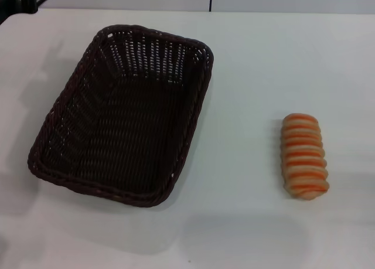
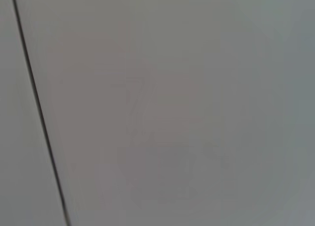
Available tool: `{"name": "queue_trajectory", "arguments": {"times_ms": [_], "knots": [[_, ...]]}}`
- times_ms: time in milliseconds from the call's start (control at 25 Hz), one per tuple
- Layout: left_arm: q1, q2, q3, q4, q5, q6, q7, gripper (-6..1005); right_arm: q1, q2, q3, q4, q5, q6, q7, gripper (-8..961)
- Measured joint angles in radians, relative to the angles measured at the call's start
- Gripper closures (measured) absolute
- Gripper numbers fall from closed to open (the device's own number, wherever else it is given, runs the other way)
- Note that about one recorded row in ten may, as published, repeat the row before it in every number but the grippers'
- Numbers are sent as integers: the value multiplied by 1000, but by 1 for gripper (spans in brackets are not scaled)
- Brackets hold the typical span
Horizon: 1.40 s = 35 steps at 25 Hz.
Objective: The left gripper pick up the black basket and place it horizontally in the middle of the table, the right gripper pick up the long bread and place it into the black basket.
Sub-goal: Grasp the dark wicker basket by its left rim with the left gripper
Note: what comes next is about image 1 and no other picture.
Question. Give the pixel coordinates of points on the dark brown wicker basket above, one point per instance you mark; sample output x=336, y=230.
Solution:
x=117, y=140

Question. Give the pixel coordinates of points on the orange striped bread roll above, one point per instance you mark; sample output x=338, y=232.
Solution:
x=304, y=157

